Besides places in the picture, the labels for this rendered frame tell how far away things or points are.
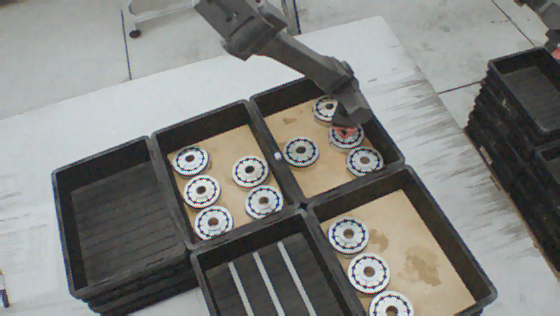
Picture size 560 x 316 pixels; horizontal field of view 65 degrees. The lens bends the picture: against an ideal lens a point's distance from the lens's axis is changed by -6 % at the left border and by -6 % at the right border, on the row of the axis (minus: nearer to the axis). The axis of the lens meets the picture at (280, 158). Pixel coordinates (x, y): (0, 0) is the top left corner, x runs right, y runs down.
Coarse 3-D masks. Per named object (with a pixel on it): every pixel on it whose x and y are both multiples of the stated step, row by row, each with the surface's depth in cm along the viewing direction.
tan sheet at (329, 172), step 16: (288, 112) 146; (304, 112) 145; (272, 128) 142; (288, 128) 142; (304, 128) 141; (320, 128) 141; (320, 144) 138; (368, 144) 136; (320, 160) 134; (336, 160) 134; (304, 176) 132; (320, 176) 131; (336, 176) 131; (304, 192) 129; (320, 192) 128
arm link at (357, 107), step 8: (344, 64) 112; (352, 72) 113; (352, 80) 115; (336, 88) 117; (344, 88) 116; (352, 88) 114; (336, 96) 116; (344, 96) 115; (352, 96) 113; (360, 96) 115; (344, 104) 114; (352, 104) 113; (360, 104) 112; (368, 104) 115; (352, 112) 113; (360, 112) 113; (368, 112) 114; (352, 120) 115; (360, 120) 116
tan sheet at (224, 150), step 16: (240, 128) 143; (192, 144) 141; (208, 144) 141; (224, 144) 140; (240, 144) 140; (256, 144) 139; (224, 160) 137; (176, 176) 135; (224, 176) 134; (272, 176) 133; (224, 192) 131; (240, 192) 130; (224, 208) 128; (240, 208) 127; (192, 224) 126; (240, 224) 125
